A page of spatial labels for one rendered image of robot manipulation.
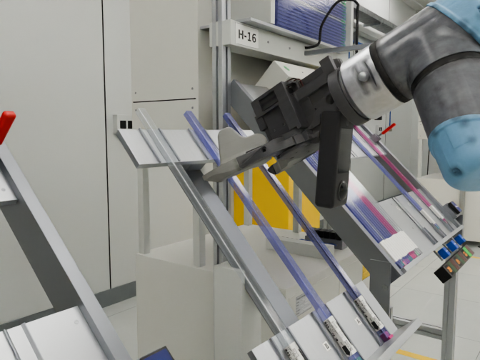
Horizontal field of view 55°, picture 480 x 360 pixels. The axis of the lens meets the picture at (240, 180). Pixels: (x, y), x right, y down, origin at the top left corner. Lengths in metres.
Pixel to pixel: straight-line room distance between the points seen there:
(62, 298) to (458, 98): 0.51
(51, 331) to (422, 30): 0.51
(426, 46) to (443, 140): 0.10
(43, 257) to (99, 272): 2.29
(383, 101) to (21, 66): 2.27
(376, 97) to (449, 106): 0.10
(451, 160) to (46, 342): 0.46
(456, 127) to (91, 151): 2.52
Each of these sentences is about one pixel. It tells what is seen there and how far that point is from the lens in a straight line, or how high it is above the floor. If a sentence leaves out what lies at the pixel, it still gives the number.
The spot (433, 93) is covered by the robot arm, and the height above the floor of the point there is 1.10.
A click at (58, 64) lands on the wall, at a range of 2.74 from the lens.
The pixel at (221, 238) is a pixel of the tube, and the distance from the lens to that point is 0.66.
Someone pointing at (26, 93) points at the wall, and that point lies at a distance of 2.62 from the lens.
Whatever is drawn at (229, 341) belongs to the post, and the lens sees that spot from 0.82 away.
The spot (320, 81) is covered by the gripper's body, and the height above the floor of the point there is 1.12.
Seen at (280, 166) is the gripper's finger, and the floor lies 1.01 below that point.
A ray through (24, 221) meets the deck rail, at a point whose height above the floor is 0.94.
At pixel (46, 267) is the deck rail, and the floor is 0.88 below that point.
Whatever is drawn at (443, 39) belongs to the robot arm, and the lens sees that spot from 0.49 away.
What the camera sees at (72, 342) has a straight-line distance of 0.60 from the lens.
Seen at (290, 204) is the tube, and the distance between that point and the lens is 0.84.
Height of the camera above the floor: 1.06
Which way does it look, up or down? 6 degrees down
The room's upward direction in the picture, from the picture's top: straight up
